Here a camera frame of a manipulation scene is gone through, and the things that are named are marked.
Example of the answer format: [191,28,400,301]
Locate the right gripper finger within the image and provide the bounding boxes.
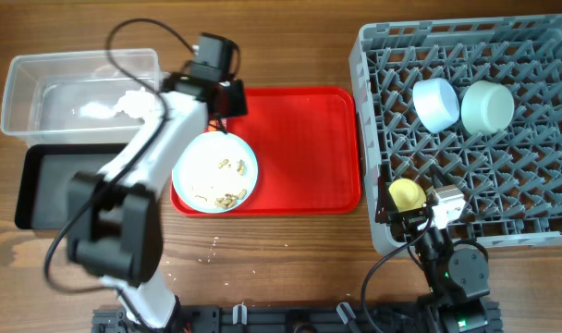
[429,165,447,189]
[375,165,395,222]

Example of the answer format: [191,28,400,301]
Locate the yellow cup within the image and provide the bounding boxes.
[388,179,426,212]

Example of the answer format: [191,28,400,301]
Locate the light blue small bowl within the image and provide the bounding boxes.
[412,78,460,133]

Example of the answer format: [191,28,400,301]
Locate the mint green bowl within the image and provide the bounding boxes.
[460,80,515,135]

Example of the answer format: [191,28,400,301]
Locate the light blue plate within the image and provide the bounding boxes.
[172,131,259,214]

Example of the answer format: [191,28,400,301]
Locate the white tissue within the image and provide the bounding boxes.
[113,88,156,121]

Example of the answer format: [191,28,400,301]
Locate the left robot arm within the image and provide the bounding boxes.
[61,32,248,332]

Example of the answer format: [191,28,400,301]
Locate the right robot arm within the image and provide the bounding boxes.
[364,166,492,332]

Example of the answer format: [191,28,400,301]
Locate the grey dishwasher rack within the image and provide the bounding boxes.
[348,14,562,247]

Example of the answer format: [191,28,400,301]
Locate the black waste tray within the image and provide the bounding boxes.
[14,143,125,230]

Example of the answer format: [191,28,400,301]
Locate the red serving tray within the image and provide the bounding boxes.
[169,84,362,217]

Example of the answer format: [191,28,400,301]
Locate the peanuts on plate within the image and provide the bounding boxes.
[191,159,249,210]

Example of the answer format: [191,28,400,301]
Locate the clear plastic bin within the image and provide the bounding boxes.
[0,48,163,146]

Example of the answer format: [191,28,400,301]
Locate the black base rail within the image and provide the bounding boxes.
[91,300,502,333]

